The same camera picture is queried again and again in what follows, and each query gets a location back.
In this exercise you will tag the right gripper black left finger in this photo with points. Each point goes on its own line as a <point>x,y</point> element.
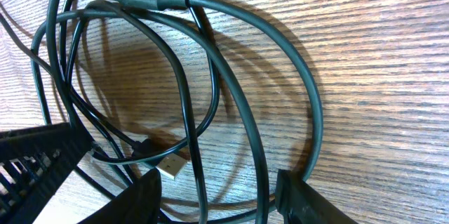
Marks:
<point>138,204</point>

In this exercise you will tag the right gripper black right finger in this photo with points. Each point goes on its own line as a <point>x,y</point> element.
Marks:
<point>298,202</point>

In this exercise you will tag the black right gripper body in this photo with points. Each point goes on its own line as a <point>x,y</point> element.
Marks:
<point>35,162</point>

